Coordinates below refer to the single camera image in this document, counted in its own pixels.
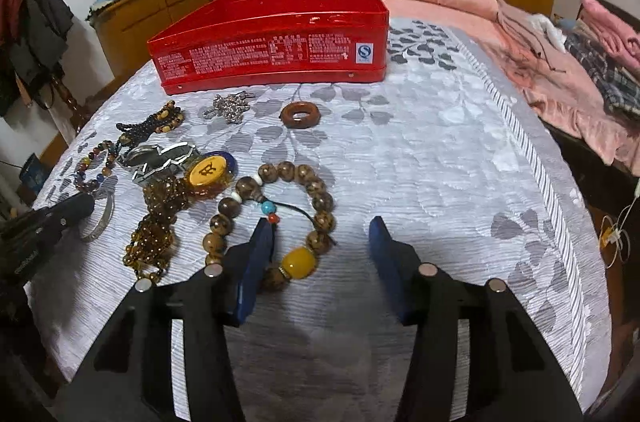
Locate amber small bead necklace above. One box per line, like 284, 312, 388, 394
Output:
121, 176, 194, 286

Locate silver metal wristwatch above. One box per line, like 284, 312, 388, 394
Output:
116, 142, 201, 187

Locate black bead necklace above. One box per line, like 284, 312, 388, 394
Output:
114, 98, 187, 147

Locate large wooden bead bracelet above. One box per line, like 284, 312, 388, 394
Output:
202, 160, 338, 293

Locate silver bangle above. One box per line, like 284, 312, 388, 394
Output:
78, 190, 115, 242

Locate wooden coat stand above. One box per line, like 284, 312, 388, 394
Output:
51, 72, 91, 134

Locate dark hanging coats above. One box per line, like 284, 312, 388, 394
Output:
1, 0, 74, 115

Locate yellow amber oval pendant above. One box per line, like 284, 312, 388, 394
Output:
184, 151, 238, 198

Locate red scarf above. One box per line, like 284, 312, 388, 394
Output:
0, 0, 23, 44

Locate white floral bedspread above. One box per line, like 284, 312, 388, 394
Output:
28, 19, 611, 421

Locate pink bed sheet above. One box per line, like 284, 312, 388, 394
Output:
383, 0, 639, 176

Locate plaid folded clothes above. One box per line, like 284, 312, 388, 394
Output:
563, 20, 639, 120

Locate red tin box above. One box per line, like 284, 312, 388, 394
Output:
148, 0, 390, 94

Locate beige garment on bed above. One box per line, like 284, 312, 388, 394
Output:
497, 0, 566, 74

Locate pink folded clothes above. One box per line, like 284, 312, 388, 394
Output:
580, 0, 639, 77

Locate dark headboard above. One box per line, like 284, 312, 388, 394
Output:
578, 0, 639, 42

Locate white charger cable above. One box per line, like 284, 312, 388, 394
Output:
598, 181, 640, 271

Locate silver ball chain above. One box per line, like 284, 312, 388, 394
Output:
200, 91, 257, 125

